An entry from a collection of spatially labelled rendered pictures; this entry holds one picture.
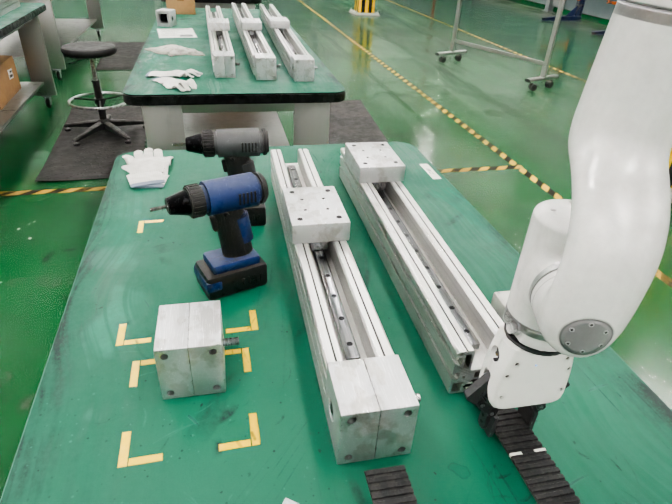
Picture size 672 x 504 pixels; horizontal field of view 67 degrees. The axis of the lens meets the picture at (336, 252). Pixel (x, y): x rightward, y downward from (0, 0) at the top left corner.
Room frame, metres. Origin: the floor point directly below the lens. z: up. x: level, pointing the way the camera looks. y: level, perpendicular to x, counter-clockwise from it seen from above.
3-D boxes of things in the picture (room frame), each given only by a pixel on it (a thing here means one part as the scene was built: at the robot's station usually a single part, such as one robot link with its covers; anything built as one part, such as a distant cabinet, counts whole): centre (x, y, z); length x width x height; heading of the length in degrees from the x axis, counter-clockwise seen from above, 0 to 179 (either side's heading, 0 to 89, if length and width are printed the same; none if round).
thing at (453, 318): (0.94, -0.14, 0.82); 0.80 x 0.10 x 0.09; 13
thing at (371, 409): (0.47, -0.07, 0.83); 0.12 x 0.09 x 0.10; 103
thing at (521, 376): (0.47, -0.25, 0.92); 0.10 x 0.07 x 0.11; 103
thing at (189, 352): (0.56, 0.19, 0.83); 0.11 x 0.10 x 0.10; 104
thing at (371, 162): (1.18, -0.08, 0.87); 0.16 x 0.11 x 0.07; 13
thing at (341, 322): (0.90, 0.05, 0.82); 0.80 x 0.10 x 0.09; 13
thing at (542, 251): (0.47, -0.25, 1.06); 0.09 x 0.08 x 0.13; 174
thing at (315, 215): (0.90, 0.05, 0.87); 0.16 x 0.11 x 0.07; 13
